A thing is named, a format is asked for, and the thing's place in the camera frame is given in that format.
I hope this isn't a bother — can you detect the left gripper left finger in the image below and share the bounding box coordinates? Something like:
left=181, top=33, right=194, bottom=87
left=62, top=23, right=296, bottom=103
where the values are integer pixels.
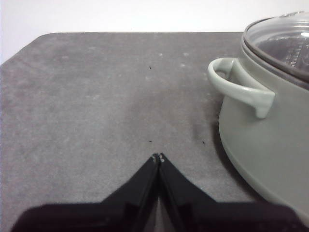
left=10, top=153, right=160, bottom=232

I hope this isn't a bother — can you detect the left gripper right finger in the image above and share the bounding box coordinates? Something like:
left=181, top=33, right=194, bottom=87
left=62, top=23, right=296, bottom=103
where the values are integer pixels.
left=158, top=152, right=309, bottom=232

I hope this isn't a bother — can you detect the glass lid with green knob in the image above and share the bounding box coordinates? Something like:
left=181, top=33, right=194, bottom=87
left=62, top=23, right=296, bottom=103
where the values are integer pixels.
left=243, top=10, right=309, bottom=83

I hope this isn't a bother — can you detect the pale green electric steamer pot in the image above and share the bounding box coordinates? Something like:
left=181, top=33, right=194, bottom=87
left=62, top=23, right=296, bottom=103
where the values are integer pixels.
left=207, top=36, right=309, bottom=218

